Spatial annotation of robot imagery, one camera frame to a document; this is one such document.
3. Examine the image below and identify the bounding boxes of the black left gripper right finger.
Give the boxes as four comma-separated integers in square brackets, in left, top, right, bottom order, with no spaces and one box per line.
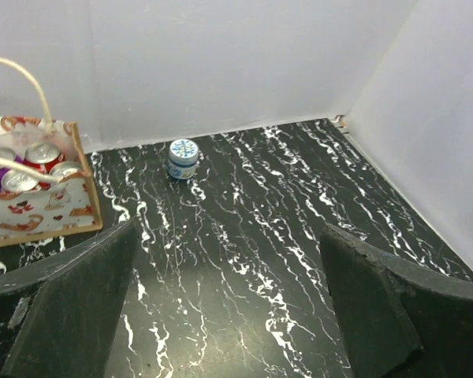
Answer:
[319,224,473,377]

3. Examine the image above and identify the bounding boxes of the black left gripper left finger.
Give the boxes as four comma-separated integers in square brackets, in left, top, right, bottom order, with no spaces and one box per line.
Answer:
[0,220,138,377]

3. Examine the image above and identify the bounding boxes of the red cola can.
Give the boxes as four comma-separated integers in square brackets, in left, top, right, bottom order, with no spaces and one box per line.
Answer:
[23,141,66,173]
[50,161,83,179]

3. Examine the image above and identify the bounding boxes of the blue white round jar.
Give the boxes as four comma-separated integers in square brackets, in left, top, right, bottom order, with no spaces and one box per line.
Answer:
[168,139,199,180]

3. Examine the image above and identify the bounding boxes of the patterned canvas tote bag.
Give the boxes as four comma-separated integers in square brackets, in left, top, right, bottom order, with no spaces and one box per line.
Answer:
[0,57,102,247]

